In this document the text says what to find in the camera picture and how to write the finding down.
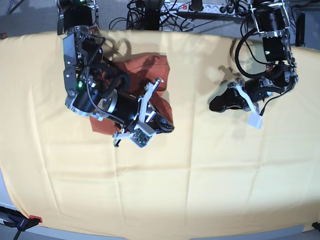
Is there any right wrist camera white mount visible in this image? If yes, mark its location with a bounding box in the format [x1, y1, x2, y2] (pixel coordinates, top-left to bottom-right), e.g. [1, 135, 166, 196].
[112, 77, 164, 148]

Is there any orange T-shirt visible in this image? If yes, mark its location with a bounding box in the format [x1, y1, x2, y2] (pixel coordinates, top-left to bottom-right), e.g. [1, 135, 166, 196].
[89, 51, 173, 137]

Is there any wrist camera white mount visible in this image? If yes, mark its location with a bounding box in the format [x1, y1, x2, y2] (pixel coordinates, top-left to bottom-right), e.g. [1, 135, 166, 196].
[112, 77, 164, 148]
[227, 82, 263, 129]

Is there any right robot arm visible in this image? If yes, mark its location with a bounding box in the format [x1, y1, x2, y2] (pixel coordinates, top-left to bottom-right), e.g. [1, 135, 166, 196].
[55, 0, 175, 134]

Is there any white power strip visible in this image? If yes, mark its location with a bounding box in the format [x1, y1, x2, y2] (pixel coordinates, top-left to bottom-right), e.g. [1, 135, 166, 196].
[160, 1, 246, 19]

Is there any black centre stand post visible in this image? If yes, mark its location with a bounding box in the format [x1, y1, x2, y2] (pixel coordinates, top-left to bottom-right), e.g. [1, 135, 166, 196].
[142, 0, 163, 31]

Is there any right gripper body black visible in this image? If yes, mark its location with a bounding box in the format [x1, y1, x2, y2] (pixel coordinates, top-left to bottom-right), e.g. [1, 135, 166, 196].
[98, 89, 153, 128]

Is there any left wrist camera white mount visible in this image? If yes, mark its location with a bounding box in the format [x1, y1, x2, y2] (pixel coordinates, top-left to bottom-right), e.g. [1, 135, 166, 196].
[227, 82, 263, 129]

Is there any black upright box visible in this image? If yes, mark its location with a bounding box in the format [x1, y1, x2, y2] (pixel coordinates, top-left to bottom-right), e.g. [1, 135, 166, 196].
[295, 12, 306, 47]

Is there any black bar clamp red pad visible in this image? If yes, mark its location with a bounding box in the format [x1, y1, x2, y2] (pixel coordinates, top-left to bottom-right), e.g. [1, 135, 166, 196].
[0, 206, 43, 240]

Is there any black clamp right corner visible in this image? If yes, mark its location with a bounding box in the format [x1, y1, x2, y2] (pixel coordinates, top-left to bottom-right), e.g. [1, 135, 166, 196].
[311, 222, 320, 232]

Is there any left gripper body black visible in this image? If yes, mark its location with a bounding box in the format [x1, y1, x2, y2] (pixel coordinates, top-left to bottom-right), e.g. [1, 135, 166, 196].
[241, 79, 273, 106]

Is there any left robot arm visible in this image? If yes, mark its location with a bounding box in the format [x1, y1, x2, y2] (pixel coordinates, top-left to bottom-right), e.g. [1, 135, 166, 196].
[209, 0, 299, 116]

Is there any yellow table cloth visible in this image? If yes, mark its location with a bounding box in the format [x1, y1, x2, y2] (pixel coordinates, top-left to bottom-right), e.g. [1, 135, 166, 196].
[0, 31, 320, 240]

